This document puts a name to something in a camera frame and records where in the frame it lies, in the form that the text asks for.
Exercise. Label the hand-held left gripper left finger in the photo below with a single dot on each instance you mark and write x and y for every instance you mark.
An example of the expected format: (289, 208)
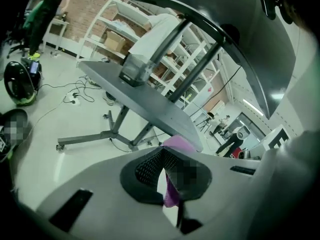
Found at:
(105, 181)

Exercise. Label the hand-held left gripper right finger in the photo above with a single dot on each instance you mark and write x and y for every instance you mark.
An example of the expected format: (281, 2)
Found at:
(225, 181)

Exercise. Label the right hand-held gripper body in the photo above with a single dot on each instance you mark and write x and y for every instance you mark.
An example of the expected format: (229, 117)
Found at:
(275, 139)

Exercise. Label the purple cloth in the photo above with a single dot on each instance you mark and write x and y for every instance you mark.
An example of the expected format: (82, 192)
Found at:
(180, 142)

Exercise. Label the ceiling light bar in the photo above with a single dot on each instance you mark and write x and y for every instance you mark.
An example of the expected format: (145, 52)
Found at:
(252, 106)

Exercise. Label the white cabinet with red mark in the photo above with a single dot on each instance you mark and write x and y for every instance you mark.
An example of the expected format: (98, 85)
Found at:
(207, 94)

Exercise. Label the white power strip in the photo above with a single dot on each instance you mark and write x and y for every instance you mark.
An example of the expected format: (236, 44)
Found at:
(72, 99)

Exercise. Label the yellow bottle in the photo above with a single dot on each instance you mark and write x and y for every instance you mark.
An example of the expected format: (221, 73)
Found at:
(190, 97)

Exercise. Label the black television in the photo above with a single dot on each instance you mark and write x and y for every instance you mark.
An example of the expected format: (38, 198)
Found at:
(262, 34)

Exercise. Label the black open dome case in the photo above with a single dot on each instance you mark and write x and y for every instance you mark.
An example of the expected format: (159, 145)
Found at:
(15, 119)

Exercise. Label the dark translucent box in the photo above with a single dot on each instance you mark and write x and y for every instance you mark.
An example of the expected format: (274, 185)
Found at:
(135, 69)

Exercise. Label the black dome backpack with screen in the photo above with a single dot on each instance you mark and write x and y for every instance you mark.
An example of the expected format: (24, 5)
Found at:
(17, 84)

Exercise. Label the person's head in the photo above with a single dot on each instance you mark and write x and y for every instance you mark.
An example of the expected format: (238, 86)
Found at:
(297, 6)

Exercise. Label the cardboard box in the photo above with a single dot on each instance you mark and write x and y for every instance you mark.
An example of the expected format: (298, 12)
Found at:
(113, 41)

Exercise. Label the black office chair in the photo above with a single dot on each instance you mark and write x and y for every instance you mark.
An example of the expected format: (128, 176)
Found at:
(17, 44)

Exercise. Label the white desk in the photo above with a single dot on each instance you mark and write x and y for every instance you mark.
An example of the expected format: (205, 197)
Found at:
(56, 24)

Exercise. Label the white shelving unit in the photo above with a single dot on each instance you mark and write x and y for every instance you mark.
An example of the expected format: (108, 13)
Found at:
(117, 11)

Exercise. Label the black head camera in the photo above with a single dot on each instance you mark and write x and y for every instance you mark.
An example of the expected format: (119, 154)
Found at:
(267, 1)

